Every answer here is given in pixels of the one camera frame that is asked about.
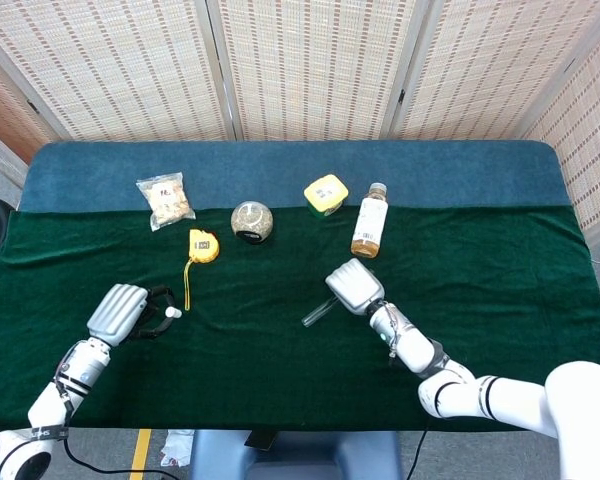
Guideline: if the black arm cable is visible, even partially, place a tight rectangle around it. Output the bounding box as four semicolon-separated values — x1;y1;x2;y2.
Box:
409;427;430;480
62;435;192;475

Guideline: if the flat black device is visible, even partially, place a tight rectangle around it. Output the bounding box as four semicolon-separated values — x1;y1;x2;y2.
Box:
243;429;277;450

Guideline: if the grey velcro arm strap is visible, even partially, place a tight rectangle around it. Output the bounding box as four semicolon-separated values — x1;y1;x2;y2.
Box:
419;338;455;377

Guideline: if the yellow tape measure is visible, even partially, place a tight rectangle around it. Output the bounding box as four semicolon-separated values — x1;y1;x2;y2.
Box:
183;228;221;312

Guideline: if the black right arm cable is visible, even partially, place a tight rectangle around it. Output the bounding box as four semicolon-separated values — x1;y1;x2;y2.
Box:
409;427;430;480

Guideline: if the crumpled white paper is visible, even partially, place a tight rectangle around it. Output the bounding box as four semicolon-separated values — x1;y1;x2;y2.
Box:
159;428;195;469

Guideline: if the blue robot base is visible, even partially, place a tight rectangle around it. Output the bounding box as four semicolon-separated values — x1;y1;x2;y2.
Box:
188;429;404;480

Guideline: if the clear glass test tube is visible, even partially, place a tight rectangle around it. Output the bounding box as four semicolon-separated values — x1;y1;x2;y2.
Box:
302;294;338;329

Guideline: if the left black and grey robot hand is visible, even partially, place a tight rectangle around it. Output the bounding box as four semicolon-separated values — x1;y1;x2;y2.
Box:
86;283;178;350

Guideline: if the clear plastic snack bag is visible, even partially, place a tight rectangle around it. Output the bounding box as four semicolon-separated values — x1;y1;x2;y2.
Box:
135;172;197;233

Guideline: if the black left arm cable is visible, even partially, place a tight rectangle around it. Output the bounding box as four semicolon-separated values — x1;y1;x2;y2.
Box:
62;435;192;475

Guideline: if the bamboo folding screen panel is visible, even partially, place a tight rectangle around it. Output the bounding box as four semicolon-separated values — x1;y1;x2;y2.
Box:
0;42;61;164
0;0;239;142
392;0;600;141
522;19;600;241
207;0;434;142

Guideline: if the right black and grey robot hand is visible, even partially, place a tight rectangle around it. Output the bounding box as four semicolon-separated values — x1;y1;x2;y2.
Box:
324;257;386;316

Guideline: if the black velcro arm strap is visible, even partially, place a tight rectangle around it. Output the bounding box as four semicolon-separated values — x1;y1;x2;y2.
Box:
28;423;71;442

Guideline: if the blue table cover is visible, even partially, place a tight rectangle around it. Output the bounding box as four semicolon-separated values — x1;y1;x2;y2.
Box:
18;140;579;215

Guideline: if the dark green velvet cloth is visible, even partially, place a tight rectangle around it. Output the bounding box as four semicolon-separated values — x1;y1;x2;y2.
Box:
0;205;600;434

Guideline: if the tea bottle white label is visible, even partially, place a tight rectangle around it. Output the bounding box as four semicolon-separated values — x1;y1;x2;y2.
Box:
350;182;390;259

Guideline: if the round glass jar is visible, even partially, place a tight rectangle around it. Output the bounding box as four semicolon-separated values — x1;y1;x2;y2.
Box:
230;200;275;246

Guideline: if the yellow lidded cup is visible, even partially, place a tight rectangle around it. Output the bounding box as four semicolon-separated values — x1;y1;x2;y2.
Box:
302;173;350;220

